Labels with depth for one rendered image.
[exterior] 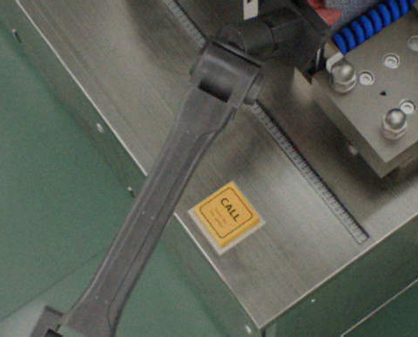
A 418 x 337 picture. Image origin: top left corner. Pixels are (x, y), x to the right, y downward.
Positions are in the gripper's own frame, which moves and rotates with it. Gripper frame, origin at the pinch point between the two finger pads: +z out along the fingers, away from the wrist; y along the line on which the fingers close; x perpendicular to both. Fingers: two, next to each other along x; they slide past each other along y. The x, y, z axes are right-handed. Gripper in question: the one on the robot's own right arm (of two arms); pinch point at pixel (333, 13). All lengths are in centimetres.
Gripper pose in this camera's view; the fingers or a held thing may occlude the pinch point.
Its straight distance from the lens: 130.9
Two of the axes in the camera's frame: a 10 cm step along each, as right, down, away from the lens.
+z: 7.3, -3.2, 6.0
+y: 5.8, 7.5, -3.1
